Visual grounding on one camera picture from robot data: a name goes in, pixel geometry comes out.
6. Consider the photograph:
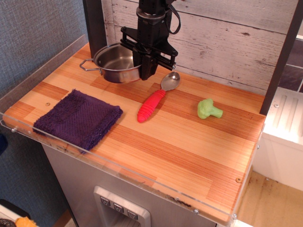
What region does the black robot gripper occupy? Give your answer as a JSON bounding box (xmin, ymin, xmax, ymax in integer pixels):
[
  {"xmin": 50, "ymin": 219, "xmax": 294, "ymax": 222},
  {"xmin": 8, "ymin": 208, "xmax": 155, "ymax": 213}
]
[{"xmin": 121, "ymin": 16, "xmax": 178, "ymax": 80}]

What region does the stainless steel pot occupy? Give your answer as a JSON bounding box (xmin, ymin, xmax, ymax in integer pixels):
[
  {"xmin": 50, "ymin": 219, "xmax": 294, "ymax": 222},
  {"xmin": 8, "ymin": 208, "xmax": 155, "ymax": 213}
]
[{"xmin": 80, "ymin": 43, "xmax": 141, "ymax": 83}]

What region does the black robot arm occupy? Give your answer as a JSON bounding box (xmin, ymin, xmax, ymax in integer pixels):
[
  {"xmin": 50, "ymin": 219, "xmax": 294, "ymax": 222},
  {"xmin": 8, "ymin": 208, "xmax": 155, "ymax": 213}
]
[{"xmin": 121, "ymin": 0, "xmax": 181, "ymax": 80}]

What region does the green toy broccoli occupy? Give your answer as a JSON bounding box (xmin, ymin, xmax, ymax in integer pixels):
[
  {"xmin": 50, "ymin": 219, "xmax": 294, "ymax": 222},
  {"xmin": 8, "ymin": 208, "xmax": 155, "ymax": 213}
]
[{"xmin": 197, "ymin": 98, "xmax": 223, "ymax": 119}]

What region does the purple folded towel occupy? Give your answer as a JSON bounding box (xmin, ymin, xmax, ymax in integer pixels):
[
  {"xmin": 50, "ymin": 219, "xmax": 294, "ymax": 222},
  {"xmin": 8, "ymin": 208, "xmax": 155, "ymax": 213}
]
[{"xmin": 34, "ymin": 89, "xmax": 123, "ymax": 151}]

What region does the grey toy fridge cabinet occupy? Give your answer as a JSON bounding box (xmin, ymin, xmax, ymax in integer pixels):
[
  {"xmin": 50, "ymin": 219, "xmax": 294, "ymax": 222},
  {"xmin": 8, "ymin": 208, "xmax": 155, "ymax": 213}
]
[{"xmin": 43, "ymin": 145, "xmax": 216, "ymax": 227}]

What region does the silver dispenser panel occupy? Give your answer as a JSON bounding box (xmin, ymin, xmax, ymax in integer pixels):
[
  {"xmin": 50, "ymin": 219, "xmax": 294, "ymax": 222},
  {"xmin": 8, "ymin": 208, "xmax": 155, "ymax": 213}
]
[{"xmin": 93, "ymin": 186, "xmax": 152, "ymax": 227}]

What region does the white toy sink unit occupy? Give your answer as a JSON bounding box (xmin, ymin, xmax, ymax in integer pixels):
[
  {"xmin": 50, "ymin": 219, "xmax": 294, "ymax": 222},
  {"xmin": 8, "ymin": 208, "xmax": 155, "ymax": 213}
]
[{"xmin": 252, "ymin": 87, "xmax": 303, "ymax": 190}]

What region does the orange black object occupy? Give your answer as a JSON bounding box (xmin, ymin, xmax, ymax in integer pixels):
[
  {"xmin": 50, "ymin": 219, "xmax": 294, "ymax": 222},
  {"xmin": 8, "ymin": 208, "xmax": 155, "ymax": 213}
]
[{"xmin": 0, "ymin": 217, "xmax": 37, "ymax": 227}]

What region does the red handled metal spoon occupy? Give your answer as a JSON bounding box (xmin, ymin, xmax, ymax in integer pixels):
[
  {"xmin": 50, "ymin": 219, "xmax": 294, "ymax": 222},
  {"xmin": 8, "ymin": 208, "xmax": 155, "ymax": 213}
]
[{"xmin": 137, "ymin": 71, "xmax": 180, "ymax": 123}]

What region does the black cable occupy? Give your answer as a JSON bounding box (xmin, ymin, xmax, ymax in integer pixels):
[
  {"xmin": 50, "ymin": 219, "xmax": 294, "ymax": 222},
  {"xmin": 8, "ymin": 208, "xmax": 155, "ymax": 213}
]
[{"xmin": 163, "ymin": 3, "xmax": 182, "ymax": 35}]

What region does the dark left shelf post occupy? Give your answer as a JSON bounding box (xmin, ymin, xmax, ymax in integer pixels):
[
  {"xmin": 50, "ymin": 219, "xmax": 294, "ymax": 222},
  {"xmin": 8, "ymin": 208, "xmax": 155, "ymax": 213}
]
[{"xmin": 82, "ymin": 0, "xmax": 107, "ymax": 58}]

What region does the dark shelf post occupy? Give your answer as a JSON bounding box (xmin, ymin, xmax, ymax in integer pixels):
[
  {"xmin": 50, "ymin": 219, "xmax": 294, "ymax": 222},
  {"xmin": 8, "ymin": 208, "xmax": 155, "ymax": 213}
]
[
  {"xmin": 259, "ymin": 0, "xmax": 303, "ymax": 115},
  {"xmin": 82, "ymin": 0, "xmax": 107, "ymax": 58}
]

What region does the clear acrylic guard rail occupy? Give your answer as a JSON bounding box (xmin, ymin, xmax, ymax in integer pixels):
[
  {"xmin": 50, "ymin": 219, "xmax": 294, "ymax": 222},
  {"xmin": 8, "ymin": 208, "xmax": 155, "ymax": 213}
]
[{"xmin": 0, "ymin": 44, "xmax": 265, "ymax": 227}]

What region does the dark right shelf post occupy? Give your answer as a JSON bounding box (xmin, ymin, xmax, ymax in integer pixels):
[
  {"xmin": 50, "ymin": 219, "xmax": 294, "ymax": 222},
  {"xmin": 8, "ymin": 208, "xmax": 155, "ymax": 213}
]
[{"xmin": 259, "ymin": 0, "xmax": 303, "ymax": 115}]

